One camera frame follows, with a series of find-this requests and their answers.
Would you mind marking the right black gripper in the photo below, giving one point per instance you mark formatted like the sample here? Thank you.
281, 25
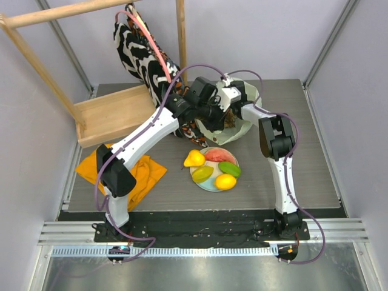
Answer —
236, 106

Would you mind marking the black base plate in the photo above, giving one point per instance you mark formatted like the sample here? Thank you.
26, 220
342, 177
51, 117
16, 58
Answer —
202, 229

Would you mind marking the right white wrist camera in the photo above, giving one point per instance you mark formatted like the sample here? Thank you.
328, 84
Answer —
226, 80

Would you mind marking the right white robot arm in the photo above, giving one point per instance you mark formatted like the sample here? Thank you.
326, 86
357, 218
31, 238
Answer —
278, 142

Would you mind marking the yellow fake lemon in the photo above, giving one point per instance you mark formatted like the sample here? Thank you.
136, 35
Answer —
225, 182

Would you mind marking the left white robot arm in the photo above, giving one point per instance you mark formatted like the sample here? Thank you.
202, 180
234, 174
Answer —
114, 163

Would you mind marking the green avocado print plastic bag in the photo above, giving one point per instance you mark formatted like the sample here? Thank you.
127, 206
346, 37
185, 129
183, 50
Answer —
224, 136

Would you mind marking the yellow fake pear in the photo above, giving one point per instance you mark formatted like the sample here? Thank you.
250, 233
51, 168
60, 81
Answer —
194, 159

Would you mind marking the cream and blue ceramic plate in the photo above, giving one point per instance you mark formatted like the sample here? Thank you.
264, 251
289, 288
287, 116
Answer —
208, 185

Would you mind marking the wooden tray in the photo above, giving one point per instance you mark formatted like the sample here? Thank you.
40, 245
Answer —
114, 115

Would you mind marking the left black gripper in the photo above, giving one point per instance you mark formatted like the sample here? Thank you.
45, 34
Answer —
219, 124

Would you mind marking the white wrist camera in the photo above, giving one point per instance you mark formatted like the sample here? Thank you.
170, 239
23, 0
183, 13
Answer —
228, 96
226, 80

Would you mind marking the zebra print tote bag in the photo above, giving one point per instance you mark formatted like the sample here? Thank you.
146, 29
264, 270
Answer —
140, 60

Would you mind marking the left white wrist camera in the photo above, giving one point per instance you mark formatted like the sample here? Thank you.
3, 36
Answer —
228, 96

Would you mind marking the orange cloth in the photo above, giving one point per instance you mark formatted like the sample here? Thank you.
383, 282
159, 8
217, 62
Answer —
146, 171

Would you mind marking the green fake fruit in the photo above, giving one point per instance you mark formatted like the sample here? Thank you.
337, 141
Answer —
230, 168

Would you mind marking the white slotted cable duct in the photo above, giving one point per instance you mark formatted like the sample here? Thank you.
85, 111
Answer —
121, 251

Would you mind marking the red fake watermelon slice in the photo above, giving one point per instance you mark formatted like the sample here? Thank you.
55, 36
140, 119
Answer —
219, 155

